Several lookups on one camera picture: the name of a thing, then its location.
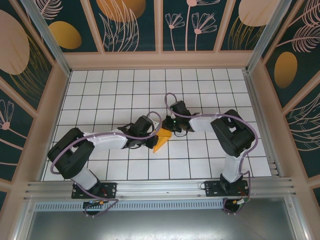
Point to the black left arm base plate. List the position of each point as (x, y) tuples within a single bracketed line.
[(110, 190)]

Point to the aluminium side rail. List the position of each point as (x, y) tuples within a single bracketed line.
[(262, 120)]

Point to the aluminium frame post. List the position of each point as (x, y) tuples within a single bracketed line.
[(270, 35), (50, 40)]

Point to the grey metal sheet panel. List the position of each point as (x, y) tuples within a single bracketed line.
[(160, 226)]

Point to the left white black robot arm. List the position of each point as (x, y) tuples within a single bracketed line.
[(67, 155)]

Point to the small controller board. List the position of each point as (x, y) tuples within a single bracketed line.
[(93, 203), (241, 202)]

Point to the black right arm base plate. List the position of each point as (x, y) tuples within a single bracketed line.
[(212, 187)]

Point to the yellow-orange cloth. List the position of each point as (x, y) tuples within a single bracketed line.
[(162, 140)]

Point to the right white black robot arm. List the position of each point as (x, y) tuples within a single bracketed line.
[(235, 135)]

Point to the long aluminium mounting rail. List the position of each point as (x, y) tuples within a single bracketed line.
[(160, 187)]

